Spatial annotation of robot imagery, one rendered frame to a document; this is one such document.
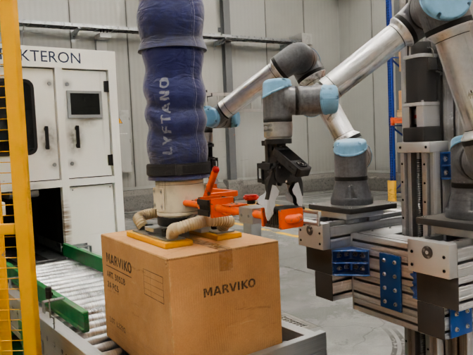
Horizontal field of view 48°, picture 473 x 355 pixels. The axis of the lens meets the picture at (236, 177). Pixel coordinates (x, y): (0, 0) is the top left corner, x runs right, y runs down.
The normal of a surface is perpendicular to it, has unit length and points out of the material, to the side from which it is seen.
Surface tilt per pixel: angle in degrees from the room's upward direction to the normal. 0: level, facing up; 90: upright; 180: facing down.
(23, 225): 90
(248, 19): 90
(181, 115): 70
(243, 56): 90
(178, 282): 90
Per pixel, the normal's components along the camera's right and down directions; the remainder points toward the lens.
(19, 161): -0.03, 0.07
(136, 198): 0.51, 0.04
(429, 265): -0.86, 0.07
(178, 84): 0.30, -0.18
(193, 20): 0.76, 0.16
